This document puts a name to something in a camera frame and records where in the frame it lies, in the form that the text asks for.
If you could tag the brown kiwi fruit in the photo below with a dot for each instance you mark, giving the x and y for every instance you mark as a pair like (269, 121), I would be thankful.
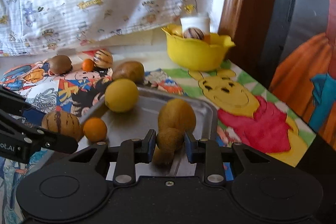
(60, 64)

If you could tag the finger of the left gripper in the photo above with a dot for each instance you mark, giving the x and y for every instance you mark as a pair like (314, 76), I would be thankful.
(45, 138)
(13, 103)

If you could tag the small brown round fruit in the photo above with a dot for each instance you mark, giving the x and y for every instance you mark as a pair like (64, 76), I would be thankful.
(170, 139)

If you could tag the yellow lemon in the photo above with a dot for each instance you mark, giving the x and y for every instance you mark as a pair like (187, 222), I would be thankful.
(121, 95)

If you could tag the striped round melon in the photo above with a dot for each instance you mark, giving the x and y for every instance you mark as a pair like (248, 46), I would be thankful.
(103, 59)

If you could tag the small orange-brown fruit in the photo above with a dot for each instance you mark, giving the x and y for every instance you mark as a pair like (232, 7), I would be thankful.
(162, 158)

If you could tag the wooden frame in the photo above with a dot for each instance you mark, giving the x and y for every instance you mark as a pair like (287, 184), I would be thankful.
(247, 23)

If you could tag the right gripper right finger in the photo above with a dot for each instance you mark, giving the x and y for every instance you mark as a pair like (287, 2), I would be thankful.
(206, 154)

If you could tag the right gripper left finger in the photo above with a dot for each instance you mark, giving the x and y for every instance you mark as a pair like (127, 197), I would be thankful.
(130, 153)

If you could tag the yellow fruit in bowl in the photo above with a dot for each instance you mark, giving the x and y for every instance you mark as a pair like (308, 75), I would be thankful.
(176, 30)

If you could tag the striped pepino melon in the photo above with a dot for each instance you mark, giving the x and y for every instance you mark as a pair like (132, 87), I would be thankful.
(63, 123)

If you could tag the painted woman picture panel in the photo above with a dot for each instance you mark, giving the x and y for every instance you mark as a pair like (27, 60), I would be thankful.
(299, 56)

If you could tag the white cup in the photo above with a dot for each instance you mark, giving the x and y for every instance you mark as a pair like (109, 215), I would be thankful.
(199, 21)

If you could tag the brown oval sapote fruit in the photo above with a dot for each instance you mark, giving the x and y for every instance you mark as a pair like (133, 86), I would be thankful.
(131, 70)

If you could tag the metal tray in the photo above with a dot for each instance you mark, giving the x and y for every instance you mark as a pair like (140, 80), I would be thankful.
(143, 117)

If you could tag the yellow plastic bowl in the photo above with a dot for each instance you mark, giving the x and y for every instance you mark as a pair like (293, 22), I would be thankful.
(197, 55)

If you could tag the small orange mandarin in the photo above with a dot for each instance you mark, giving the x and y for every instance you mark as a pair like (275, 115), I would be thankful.
(88, 65)

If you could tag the striped fruit in bowl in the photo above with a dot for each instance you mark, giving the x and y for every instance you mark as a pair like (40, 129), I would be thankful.
(193, 33)

